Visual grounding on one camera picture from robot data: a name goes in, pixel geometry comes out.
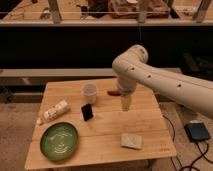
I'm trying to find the black standing eraser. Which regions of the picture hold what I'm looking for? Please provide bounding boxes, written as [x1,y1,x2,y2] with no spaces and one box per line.
[81,104,93,121]

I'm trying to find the black power box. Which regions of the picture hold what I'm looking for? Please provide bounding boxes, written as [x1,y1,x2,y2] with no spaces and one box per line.
[184,123,211,142]

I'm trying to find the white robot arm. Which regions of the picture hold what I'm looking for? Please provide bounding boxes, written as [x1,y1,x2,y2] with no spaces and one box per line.
[112,44,213,119]

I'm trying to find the white plastic bottle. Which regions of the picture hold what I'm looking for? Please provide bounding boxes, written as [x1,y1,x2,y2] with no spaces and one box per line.
[36,100,70,125]

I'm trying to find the green round plate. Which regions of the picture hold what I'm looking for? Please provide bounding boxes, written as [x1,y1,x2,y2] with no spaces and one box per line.
[40,122,79,161]

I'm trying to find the red chili pepper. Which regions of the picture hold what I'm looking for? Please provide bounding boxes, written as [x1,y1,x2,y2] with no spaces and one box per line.
[107,90,121,96]

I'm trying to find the beige sponge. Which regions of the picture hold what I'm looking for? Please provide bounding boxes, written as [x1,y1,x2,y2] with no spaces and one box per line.
[121,133,142,150]

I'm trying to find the wooden table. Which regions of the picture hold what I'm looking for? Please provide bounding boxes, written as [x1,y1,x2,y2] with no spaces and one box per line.
[25,79,176,170]

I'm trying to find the black cable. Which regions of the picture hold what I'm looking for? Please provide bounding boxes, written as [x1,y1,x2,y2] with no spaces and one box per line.
[162,114,213,171]

